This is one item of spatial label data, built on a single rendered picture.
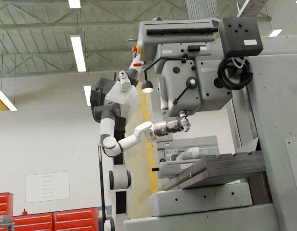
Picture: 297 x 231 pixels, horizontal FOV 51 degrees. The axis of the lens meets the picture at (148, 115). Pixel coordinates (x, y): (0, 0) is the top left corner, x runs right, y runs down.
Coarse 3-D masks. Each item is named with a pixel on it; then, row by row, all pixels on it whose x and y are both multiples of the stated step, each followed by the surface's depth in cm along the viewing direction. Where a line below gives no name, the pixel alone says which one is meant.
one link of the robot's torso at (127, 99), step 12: (96, 84) 223; (108, 84) 225; (120, 84) 228; (96, 96) 219; (108, 96) 214; (120, 96) 216; (132, 96) 222; (120, 108) 214; (132, 108) 227; (96, 120) 232; (120, 120) 223
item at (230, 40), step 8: (224, 24) 172; (232, 24) 172; (240, 24) 171; (248, 24) 173; (256, 24) 174; (224, 32) 171; (232, 32) 170; (240, 32) 171; (248, 32) 172; (256, 32) 172; (224, 40) 172; (232, 40) 169; (240, 40) 169; (248, 40) 170; (256, 40) 170; (224, 48) 172; (232, 48) 167; (240, 48) 168; (248, 48) 168; (256, 48) 169; (224, 56) 174; (232, 56) 173; (240, 56) 174
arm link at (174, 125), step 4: (176, 120) 187; (160, 124) 191; (164, 124) 190; (168, 124) 189; (172, 124) 188; (176, 124) 185; (160, 128) 190; (164, 128) 189; (168, 128) 190; (172, 128) 188; (176, 128) 186; (180, 128) 190; (164, 132) 190; (168, 132) 192; (164, 136) 192
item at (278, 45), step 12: (264, 36) 204; (276, 36) 205; (288, 36) 206; (216, 48) 197; (264, 48) 200; (276, 48) 201; (288, 48) 202; (204, 60) 193; (240, 60) 196; (228, 72) 205
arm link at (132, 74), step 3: (129, 69) 244; (132, 69) 242; (135, 69) 243; (126, 72) 239; (129, 72) 241; (132, 72) 241; (135, 72) 242; (138, 72) 245; (129, 75) 238; (132, 75) 240; (135, 75) 241; (129, 78) 237; (132, 78) 238; (135, 78) 240; (132, 81) 238; (135, 81) 239; (132, 84) 239
